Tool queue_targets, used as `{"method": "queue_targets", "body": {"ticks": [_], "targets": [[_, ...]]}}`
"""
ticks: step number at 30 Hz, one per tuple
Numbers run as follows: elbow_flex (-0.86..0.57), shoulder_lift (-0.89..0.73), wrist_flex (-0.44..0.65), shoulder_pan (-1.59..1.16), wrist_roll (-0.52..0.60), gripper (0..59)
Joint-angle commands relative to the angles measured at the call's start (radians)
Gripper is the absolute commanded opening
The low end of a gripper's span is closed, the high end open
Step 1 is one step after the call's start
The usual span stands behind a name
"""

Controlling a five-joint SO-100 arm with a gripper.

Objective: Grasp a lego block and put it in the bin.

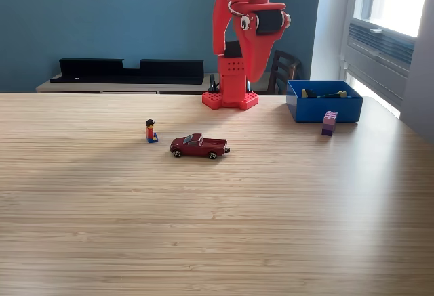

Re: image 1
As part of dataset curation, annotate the dark red toy pickup car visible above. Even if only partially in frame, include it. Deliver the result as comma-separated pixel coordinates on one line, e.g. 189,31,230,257
170,133,231,161

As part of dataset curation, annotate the purple brick stack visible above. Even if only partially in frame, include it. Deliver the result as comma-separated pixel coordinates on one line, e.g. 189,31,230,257
321,110,338,137

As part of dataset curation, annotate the bright window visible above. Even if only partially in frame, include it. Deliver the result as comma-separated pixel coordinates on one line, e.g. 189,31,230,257
352,0,434,38

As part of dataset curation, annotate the grey window heating unit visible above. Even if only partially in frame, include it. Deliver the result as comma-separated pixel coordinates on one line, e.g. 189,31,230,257
340,18,416,109

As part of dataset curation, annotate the dark wooden chair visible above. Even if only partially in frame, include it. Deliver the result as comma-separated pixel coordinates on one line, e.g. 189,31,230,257
264,49,302,96

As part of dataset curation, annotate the blue plastic box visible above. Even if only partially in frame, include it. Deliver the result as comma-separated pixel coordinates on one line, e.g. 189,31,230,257
285,79,363,123

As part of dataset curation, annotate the black long shelf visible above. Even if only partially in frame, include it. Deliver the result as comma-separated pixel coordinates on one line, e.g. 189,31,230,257
50,58,205,85

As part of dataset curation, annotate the toy figure red shirt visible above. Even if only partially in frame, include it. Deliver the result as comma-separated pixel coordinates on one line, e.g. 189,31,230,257
144,119,159,144

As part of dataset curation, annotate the pale wooden sideboard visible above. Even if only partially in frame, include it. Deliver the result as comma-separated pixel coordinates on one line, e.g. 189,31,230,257
35,72,272,96

